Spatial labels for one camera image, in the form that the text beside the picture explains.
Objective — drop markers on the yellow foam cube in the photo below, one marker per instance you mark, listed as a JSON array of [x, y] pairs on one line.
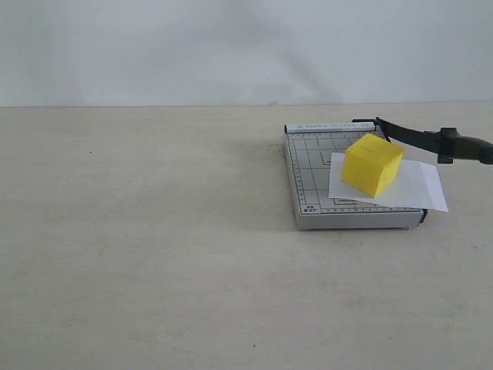
[[371, 164]]

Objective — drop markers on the white paper sheet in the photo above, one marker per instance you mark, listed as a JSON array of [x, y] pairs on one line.
[[417, 185]]

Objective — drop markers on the black cutter blade lever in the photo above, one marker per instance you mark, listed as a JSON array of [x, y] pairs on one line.
[[447, 143]]

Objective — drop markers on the grey paper cutter base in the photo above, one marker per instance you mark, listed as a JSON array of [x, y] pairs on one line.
[[308, 150]]

